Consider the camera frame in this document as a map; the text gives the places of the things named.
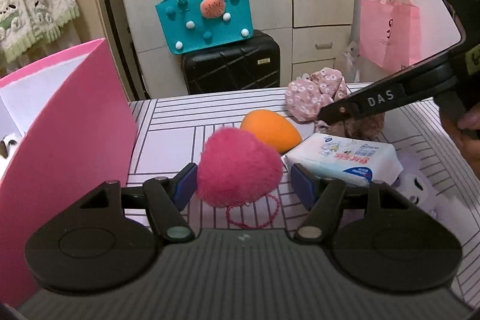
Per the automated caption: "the pink shopping bag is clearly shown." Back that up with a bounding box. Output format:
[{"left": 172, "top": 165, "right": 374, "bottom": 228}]
[{"left": 360, "top": 0, "right": 422, "bottom": 73}]

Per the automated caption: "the black suitcase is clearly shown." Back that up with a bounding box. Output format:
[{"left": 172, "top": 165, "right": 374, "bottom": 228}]
[{"left": 181, "top": 30, "right": 281, "bottom": 95}]

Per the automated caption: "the white tissue pack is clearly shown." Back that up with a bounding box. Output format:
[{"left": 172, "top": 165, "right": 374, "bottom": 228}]
[{"left": 281, "top": 133, "right": 404, "bottom": 187}]

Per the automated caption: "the pink floral scrunchie cloth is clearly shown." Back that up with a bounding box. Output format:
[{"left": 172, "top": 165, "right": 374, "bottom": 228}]
[{"left": 285, "top": 67, "right": 385, "bottom": 140}]

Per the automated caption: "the pink fluffy heart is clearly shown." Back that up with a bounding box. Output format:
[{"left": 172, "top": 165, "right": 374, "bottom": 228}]
[{"left": 196, "top": 127, "right": 283, "bottom": 208}]

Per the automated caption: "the purple bunny plush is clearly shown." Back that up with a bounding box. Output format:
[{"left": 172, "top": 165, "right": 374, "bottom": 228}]
[{"left": 392, "top": 150, "right": 439, "bottom": 219}]

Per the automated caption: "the teal felt handbag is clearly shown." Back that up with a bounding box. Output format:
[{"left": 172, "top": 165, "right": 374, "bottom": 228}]
[{"left": 155, "top": 0, "right": 254, "bottom": 55}]

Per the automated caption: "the pink cardboard box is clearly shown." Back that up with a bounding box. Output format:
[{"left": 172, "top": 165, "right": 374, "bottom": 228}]
[{"left": 1, "top": 39, "right": 137, "bottom": 306}]

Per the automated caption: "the striped table cloth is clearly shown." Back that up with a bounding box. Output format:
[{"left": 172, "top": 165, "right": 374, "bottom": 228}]
[{"left": 127, "top": 88, "right": 479, "bottom": 308}]

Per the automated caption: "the person right hand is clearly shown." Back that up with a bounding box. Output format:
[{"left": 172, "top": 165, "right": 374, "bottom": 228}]
[{"left": 439, "top": 105, "right": 480, "bottom": 178}]

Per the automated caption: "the orange makeup sponge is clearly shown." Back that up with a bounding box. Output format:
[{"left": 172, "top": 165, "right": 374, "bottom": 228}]
[{"left": 240, "top": 110, "right": 303, "bottom": 154}]

